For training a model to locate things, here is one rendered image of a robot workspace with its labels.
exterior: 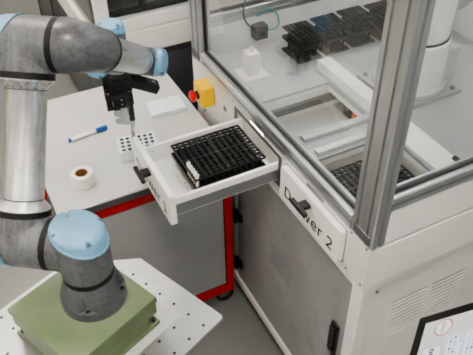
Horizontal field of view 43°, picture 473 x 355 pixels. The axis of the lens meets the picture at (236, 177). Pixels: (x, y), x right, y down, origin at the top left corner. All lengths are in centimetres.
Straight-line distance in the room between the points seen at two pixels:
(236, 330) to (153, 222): 65
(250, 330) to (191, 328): 93
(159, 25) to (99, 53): 115
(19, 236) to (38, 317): 22
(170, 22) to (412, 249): 136
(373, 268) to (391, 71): 53
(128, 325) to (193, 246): 78
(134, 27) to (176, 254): 87
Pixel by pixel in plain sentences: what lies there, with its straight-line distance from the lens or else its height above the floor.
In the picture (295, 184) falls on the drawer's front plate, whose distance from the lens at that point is 162.
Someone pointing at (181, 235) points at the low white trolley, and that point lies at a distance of 209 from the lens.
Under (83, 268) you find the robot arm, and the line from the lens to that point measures 132.
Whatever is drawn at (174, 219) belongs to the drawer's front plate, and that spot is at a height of 84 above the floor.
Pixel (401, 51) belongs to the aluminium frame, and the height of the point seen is 145.
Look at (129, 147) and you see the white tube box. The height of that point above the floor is 80.
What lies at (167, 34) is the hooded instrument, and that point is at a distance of 246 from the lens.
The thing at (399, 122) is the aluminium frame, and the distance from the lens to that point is 121.
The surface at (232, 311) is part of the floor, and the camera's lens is 248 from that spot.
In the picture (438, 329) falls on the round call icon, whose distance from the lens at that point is 126.
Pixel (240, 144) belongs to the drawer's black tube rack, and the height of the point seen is 90.
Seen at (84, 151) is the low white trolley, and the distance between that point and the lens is 205.
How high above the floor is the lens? 199
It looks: 41 degrees down
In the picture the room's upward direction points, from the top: 1 degrees counter-clockwise
